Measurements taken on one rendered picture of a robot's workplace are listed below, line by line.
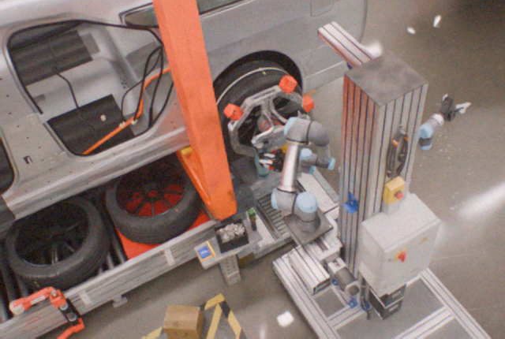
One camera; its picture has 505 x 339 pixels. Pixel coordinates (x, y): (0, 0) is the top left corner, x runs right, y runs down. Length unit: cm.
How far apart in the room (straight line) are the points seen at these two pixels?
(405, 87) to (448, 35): 363
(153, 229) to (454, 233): 217
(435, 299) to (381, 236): 112
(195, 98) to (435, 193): 232
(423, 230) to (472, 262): 145
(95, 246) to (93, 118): 94
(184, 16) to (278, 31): 117
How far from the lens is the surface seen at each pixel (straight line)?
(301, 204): 323
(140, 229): 399
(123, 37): 459
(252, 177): 441
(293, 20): 377
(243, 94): 371
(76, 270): 400
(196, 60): 286
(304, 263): 338
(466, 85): 553
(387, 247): 289
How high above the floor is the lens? 369
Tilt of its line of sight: 49 degrees down
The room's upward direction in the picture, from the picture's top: 8 degrees counter-clockwise
